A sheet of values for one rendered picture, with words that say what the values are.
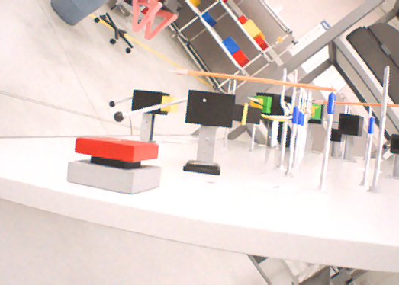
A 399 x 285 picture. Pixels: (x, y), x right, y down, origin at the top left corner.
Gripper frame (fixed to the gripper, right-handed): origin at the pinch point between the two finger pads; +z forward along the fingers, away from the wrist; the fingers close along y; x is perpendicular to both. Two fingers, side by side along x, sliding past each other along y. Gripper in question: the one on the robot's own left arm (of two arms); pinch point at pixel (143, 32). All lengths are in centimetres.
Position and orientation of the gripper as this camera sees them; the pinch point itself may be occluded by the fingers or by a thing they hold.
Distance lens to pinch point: 99.0
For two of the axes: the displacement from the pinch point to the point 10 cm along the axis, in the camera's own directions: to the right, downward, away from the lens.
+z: -4.1, 9.1, 0.6
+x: -8.3, -4.1, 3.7
